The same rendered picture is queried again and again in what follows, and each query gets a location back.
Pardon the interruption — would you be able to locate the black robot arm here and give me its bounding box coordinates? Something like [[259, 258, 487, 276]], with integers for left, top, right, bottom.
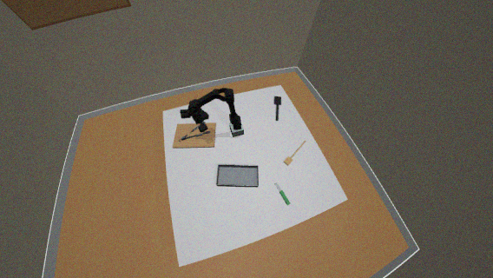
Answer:
[[180, 88, 241, 130]]

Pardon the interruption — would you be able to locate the dark grey roasting tin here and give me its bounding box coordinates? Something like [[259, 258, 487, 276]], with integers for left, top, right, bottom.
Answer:
[[216, 164, 259, 187]]

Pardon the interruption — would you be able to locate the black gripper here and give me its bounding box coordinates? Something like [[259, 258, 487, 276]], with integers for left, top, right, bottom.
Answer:
[[192, 115, 208, 132]]

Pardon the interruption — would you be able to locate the light brown wooden board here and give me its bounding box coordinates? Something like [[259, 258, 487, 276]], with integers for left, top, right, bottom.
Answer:
[[173, 122, 216, 149]]

